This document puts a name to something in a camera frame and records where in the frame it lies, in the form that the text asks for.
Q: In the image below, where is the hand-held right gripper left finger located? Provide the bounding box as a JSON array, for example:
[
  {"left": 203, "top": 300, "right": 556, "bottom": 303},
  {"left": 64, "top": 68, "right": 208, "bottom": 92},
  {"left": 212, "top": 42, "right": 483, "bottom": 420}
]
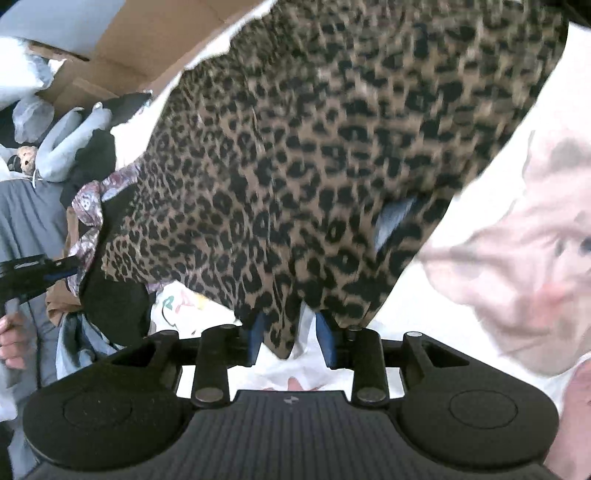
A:
[{"left": 111, "top": 313, "right": 267, "bottom": 409}]

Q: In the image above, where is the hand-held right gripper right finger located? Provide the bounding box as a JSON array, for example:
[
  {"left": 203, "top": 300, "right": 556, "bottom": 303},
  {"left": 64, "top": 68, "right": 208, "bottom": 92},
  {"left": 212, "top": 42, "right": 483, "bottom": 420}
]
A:
[{"left": 316, "top": 310, "right": 471, "bottom": 409}]

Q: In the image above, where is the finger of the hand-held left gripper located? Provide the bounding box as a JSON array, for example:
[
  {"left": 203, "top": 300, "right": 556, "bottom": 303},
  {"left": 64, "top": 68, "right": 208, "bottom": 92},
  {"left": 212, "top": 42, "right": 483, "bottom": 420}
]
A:
[{"left": 25, "top": 255, "right": 82, "bottom": 292}]

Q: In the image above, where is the leopard print garment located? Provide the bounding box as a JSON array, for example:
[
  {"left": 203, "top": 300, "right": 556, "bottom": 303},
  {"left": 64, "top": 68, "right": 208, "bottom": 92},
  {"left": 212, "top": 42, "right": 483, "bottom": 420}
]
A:
[{"left": 100, "top": 0, "right": 570, "bottom": 361}]

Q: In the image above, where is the person's left hand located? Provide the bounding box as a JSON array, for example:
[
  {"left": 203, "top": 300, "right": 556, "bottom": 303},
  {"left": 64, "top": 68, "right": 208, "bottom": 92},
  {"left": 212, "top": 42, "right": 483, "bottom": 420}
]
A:
[{"left": 0, "top": 311, "right": 29, "bottom": 371}]

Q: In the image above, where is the brown cloth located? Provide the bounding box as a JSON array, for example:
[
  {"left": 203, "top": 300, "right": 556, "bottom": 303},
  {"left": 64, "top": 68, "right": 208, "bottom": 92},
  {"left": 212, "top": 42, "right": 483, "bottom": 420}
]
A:
[{"left": 45, "top": 207, "right": 86, "bottom": 326}]

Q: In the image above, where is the black cloth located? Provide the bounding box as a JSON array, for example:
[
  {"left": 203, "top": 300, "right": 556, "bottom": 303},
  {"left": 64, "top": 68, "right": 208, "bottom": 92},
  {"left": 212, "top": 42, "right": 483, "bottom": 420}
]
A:
[{"left": 79, "top": 265, "right": 154, "bottom": 348}]

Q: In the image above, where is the blue grey cloth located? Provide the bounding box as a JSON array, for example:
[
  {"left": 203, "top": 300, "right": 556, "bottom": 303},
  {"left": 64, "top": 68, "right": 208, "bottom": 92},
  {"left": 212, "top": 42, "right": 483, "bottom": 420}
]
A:
[{"left": 54, "top": 314, "right": 124, "bottom": 384}]

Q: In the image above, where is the purple floral cloth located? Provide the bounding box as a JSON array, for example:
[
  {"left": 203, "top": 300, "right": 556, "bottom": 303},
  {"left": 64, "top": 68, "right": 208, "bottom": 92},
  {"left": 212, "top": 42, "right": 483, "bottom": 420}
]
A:
[{"left": 69, "top": 162, "right": 141, "bottom": 297}]

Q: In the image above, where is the small plush toy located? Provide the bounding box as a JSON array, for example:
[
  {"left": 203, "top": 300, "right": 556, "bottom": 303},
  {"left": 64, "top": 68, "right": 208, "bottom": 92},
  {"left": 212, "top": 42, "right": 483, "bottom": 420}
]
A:
[{"left": 6, "top": 145, "right": 40, "bottom": 177}]

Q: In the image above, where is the light blue garment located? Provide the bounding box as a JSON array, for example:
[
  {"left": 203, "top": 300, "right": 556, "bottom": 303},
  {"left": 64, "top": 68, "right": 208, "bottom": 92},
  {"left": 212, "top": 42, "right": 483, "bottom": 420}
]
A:
[{"left": 34, "top": 102, "right": 114, "bottom": 184}]

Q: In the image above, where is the black garment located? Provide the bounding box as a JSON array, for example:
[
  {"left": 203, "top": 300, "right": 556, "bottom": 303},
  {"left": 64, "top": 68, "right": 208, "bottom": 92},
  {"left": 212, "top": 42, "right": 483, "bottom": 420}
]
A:
[{"left": 60, "top": 91, "right": 154, "bottom": 206}]

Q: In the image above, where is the clear plastic bag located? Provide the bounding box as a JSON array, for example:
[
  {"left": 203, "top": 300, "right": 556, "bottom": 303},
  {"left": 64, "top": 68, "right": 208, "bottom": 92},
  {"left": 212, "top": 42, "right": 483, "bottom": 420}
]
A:
[{"left": 11, "top": 96, "right": 57, "bottom": 145}]

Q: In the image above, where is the cardboard box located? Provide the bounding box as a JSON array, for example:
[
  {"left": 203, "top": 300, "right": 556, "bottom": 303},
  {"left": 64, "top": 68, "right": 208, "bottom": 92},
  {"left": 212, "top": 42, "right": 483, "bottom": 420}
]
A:
[{"left": 28, "top": 0, "right": 266, "bottom": 108}]

